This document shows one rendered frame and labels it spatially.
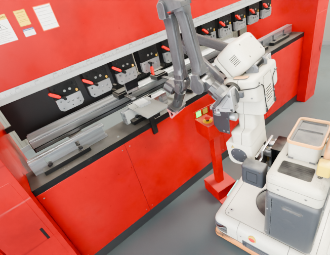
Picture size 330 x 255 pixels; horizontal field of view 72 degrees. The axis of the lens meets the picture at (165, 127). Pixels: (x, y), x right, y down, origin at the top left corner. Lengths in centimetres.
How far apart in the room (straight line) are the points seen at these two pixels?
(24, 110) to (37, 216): 85
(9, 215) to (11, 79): 69
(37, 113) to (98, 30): 88
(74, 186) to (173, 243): 89
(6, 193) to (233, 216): 133
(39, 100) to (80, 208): 88
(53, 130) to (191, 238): 131
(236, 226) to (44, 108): 164
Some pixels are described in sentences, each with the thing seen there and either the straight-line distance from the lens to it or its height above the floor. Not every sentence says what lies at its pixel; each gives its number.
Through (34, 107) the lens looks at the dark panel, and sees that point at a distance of 201.
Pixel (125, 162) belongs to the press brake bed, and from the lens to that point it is 165.
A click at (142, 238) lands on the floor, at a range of 207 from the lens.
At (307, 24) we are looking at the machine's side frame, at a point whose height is 96.
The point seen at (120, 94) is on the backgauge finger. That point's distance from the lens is 184.
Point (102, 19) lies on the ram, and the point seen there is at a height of 157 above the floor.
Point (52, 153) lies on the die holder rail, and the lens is 157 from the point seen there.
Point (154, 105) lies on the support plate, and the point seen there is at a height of 100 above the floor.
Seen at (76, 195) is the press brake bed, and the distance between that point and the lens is 162.
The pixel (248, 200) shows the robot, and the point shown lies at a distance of 180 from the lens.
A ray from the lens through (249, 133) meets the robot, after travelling 134.
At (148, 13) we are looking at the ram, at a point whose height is 153.
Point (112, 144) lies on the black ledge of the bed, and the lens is 154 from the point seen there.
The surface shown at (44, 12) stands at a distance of 140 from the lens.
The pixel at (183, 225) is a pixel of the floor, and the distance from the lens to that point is 204.
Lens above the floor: 170
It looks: 33 degrees down
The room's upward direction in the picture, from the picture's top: 15 degrees counter-clockwise
